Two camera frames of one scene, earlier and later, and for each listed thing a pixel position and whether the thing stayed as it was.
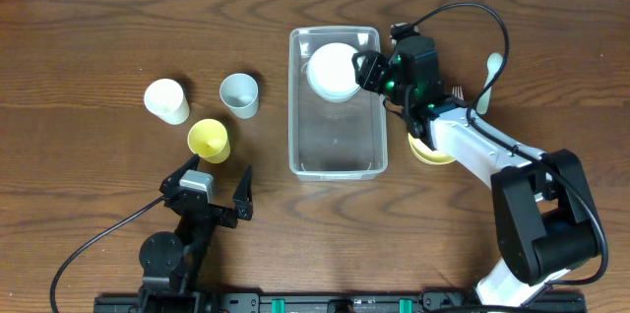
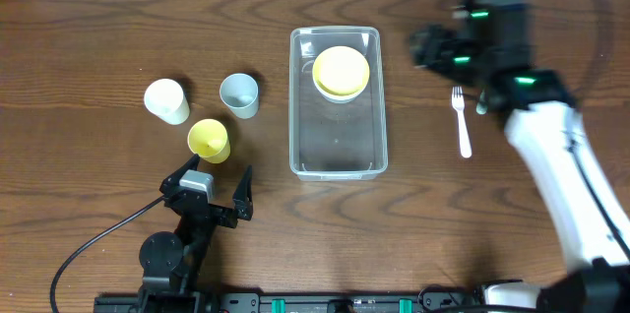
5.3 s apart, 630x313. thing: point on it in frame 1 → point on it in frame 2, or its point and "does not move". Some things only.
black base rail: (185, 299) does not move
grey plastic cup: (240, 93) does not move
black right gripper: (390, 79) → (432, 50)
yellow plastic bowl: (427, 155) → (342, 70)
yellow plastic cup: (209, 139) does not move
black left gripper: (212, 210) does not move
